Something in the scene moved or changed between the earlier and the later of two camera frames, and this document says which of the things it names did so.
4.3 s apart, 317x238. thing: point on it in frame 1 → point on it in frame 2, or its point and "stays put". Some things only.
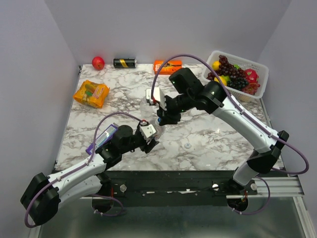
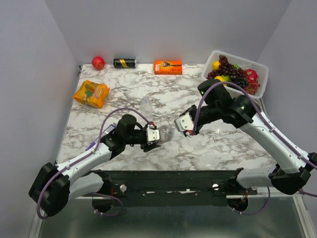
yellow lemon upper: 215,65 stays put
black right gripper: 166,117 → 193,107
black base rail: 163,188 stays put
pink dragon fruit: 251,75 stays put
